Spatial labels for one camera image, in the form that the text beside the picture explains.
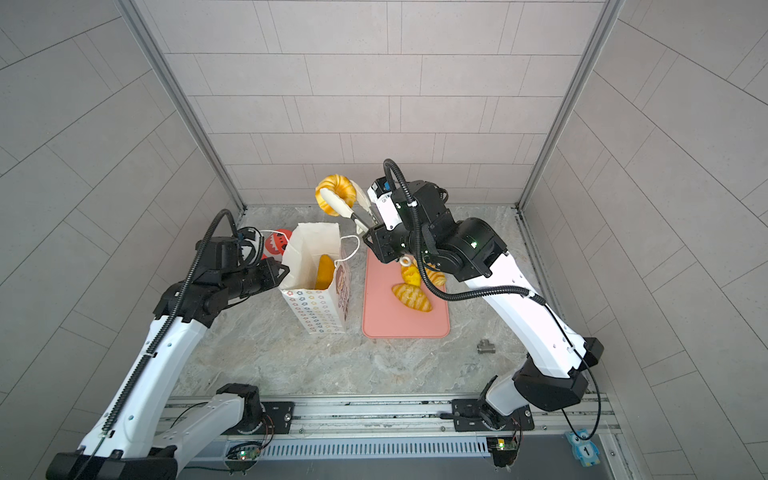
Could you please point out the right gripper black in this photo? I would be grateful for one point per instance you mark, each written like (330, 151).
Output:
(380, 244)

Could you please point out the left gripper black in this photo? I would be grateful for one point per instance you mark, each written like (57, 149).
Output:
(267, 266)

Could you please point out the bundt shaped fake bread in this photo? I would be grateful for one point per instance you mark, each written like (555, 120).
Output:
(341, 185)

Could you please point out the long loaf fake bread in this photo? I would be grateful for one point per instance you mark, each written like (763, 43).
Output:
(325, 272)

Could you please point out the white printed paper bag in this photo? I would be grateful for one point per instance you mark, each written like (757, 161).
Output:
(319, 311)

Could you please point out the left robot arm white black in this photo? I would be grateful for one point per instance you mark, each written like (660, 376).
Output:
(125, 443)

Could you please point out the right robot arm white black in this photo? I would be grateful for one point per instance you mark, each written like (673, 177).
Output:
(462, 260)

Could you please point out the yellow small fake pastry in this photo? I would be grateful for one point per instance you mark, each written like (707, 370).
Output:
(410, 275)

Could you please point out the braided fake bread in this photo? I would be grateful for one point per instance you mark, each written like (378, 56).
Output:
(412, 297)

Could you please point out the striped twisted fake bread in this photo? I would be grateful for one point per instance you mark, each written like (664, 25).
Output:
(437, 278)

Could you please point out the red shark plush toy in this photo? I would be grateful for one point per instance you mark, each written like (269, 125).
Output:
(275, 243)

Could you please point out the pink plastic tray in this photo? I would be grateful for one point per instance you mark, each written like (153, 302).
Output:
(384, 316)

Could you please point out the left green circuit board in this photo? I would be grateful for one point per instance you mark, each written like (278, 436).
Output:
(245, 452)

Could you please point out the small grey metal fitting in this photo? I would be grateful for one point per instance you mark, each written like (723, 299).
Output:
(484, 346)

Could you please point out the right circuit board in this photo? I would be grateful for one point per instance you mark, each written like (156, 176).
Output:
(503, 450)

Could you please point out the blue owl number tag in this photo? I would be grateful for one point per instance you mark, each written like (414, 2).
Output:
(584, 449)

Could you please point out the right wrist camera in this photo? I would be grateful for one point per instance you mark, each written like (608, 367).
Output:
(380, 195)

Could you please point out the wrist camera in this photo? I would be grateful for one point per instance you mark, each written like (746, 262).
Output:
(380, 195)
(243, 250)

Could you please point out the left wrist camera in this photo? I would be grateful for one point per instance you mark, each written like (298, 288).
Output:
(243, 250)

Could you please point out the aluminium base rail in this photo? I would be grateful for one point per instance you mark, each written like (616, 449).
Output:
(357, 427)

